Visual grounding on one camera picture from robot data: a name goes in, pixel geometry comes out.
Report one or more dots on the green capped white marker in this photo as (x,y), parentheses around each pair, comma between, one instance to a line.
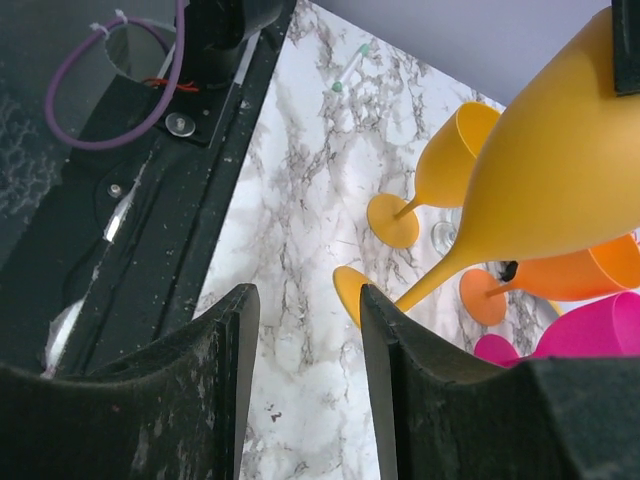
(343,78)

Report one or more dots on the clear wine glass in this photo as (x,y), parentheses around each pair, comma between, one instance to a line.
(444,232)

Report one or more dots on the yellow wine glass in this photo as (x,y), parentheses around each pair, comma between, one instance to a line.
(559,171)
(441,177)

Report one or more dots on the orange plastic wine glass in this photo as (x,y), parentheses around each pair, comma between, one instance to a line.
(598,271)

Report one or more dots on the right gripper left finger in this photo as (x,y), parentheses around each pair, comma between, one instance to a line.
(176,409)

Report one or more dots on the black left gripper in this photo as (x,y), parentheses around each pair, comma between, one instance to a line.
(626,46)

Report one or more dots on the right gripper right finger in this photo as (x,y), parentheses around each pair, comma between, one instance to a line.
(441,413)

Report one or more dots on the black front mounting rail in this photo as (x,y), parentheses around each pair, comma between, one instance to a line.
(112,200)

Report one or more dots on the magenta plastic wine glass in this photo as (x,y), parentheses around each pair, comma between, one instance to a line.
(606,328)

